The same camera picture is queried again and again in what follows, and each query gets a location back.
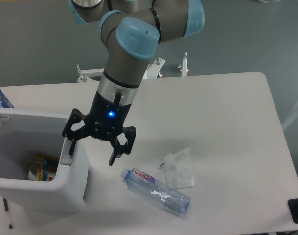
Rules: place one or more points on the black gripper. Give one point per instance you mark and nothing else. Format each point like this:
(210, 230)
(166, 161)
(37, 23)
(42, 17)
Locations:
(109, 120)

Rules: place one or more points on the white push-lid trash can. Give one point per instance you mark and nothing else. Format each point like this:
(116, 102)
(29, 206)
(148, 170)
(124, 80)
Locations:
(23, 135)

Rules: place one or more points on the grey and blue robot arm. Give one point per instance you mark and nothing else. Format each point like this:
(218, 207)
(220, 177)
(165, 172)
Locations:
(130, 36)

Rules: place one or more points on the colourful snack wrappers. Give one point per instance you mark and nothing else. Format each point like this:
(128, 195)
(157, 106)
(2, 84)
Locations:
(43, 168)

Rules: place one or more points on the clear plastic water bottle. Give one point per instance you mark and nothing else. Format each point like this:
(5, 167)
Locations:
(156, 190)

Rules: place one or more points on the clear crumpled plastic bag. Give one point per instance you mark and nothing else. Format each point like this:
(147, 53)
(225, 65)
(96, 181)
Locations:
(178, 170)

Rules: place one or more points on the white stand leg with foot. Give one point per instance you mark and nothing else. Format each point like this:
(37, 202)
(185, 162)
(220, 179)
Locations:
(183, 67)

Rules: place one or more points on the black pen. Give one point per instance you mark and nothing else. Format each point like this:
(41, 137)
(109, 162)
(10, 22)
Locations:
(6, 207)

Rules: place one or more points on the black device at table edge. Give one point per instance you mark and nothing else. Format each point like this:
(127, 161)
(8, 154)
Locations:
(293, 207)

